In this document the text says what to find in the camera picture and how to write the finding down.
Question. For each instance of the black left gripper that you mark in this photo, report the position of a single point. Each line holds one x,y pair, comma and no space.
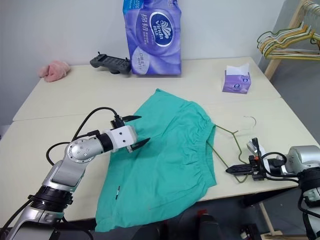
119,124

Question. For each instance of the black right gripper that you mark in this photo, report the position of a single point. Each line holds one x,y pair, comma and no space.
257,170

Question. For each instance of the green shorts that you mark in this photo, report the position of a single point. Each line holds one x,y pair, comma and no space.
162,155

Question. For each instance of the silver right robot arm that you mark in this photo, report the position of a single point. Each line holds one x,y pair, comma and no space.
303,155

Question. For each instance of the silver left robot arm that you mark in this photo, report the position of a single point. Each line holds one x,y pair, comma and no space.
62,172

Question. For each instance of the dark rounded shape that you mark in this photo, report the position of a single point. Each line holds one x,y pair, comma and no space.
211,227

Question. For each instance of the black handheld controller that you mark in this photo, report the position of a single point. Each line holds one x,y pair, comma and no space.
110,63

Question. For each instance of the small purple tissue pack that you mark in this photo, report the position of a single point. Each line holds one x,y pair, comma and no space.
236,83

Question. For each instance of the large purple tissue pack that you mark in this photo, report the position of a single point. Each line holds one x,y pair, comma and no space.
155,42

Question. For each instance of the pink fluffy cloth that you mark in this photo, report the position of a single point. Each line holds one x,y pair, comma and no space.
53,71

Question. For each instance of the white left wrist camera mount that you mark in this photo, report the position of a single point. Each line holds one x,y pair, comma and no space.
123,137

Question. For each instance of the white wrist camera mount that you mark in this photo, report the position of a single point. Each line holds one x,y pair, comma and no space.
123,137
257,150

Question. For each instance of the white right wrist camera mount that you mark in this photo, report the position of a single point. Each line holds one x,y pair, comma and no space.
257,150

